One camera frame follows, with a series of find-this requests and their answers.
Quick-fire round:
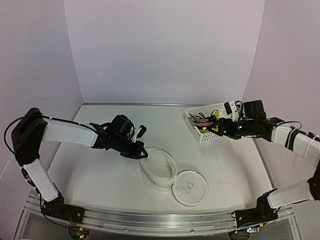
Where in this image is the white plastic perforated basket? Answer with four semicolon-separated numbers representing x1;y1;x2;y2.
184;102;225;144

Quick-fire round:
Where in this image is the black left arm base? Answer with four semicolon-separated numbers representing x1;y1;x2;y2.
39;192;85;224

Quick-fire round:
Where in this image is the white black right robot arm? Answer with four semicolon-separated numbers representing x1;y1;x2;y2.
215;100;320;222

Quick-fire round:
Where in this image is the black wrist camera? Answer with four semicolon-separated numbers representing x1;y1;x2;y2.
223;100;244;122
132;125;147;142

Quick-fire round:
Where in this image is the white mesh laundry bag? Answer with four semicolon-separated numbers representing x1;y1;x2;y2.
139;146;209;207

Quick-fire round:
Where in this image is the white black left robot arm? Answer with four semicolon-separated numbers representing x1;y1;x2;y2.
3;107;148;219

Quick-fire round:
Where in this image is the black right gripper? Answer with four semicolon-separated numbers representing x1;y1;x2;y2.
208;118;256;140

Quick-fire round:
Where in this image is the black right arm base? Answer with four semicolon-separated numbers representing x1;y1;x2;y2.
231;189;280;229

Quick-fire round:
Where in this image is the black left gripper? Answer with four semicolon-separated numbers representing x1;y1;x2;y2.
112;134;148;160

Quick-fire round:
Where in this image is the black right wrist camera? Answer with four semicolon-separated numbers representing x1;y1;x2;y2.
223;100;244;122

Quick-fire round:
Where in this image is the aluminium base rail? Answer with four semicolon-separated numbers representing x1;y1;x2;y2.
25;191;293;236

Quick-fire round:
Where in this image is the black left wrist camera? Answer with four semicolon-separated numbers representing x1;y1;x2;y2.
132;125;147;142

